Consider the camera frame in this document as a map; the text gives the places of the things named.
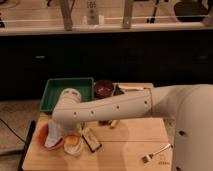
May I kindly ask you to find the apple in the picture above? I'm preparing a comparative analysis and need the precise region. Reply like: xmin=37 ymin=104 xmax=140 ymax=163
xmin=65 ymin=135 xmax=80 ymax=146

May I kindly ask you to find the paper cup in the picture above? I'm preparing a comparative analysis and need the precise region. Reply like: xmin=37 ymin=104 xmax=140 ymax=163
xmin=64 ymin=136 xmax=83 ymax=156

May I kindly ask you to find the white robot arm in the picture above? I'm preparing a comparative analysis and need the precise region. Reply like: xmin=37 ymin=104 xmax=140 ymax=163
xmin=52 ymin=84 xmax=213 ymax=171

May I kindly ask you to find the wrapped item behind arm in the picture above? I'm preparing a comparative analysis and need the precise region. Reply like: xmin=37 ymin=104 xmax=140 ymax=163
xmin=114 ymin=84 xmax=144 ymax=95

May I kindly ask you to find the dark brown bowl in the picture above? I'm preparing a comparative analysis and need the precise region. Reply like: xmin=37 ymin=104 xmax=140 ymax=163
xmin=94 ymin=80 xmax=114 ymax=98

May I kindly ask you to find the green plastic tray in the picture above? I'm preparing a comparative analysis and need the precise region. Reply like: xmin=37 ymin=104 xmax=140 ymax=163
xmin=40 ymin=77 xmax=94 ymax=114

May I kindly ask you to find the small dark food piece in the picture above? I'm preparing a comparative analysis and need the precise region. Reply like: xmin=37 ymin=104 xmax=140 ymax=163
xmin=98 ymin=120 xmax=109 ymax=126

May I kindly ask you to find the small tan food piece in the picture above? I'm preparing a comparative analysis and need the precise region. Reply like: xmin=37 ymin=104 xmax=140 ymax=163
xmin=109 ymin=120 xmax=120 ymax=129

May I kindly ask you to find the white cloth napkin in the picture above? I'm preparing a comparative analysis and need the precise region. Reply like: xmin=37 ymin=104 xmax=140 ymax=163
xmin=45 ymin=120 xmax=65 ymax=148

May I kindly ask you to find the orange bowl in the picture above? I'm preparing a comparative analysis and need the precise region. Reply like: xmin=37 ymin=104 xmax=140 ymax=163
xmin=36 ymin=124 xmax=64 ymax=151

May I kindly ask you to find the white remote control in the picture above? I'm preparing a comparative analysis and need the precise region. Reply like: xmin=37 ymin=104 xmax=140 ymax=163
xmin=86 ymin=0 xmax=99 ymax=25

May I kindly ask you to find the silver fork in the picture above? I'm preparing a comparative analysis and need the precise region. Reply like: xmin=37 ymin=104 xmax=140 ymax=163
xmin=142 ymin=144 xmax=173 ymax=163

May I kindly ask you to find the wooden chair leg right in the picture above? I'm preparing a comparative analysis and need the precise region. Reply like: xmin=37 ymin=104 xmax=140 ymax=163
xmin=122 ymin=0 xmax=134 ymax=29

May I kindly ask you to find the wooden chair leg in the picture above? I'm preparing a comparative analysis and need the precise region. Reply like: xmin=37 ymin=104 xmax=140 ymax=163
xmin=59 ymin=0 xmax=72 ymax=31
xmin=122 ymin=0 xmax=134 ymax=29

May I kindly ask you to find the wooden chair leg left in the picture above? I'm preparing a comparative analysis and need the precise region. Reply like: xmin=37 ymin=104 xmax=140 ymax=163
xmin=59 ymin=0 xmax=72 ymax=31

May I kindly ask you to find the black cable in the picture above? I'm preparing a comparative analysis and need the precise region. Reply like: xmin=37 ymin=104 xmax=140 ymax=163
xmin=0 ymin=118 xmax=27 ymax=144

